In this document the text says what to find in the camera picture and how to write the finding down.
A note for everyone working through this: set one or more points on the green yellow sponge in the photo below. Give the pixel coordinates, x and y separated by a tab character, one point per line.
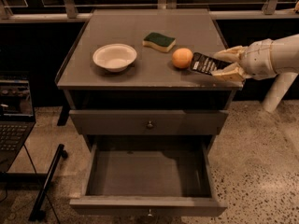
159	42

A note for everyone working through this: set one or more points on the grey drawer cabinet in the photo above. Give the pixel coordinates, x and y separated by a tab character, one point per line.
151	82

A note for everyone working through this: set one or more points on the metal window railing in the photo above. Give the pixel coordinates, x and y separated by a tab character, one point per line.
58	10

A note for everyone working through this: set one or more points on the round top drawer knob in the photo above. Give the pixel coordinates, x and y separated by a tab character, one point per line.
150	125

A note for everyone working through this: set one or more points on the white bowl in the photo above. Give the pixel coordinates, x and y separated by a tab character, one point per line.
114	57

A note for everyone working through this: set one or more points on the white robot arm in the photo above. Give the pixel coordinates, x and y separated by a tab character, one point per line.
285	61

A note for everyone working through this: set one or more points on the black laptop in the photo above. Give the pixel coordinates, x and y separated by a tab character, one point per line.
17	116

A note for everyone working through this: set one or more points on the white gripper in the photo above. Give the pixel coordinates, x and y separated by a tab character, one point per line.
259	60

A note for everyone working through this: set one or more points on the black rxbar chocolate bar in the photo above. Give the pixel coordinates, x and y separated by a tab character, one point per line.
206	65

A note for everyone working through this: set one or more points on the black table leg bar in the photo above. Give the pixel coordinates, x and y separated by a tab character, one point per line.
44	182

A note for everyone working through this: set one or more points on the grey closed top drawer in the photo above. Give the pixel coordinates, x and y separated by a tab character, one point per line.
133	122

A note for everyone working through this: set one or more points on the orange fruit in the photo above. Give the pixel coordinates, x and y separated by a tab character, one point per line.
182	58

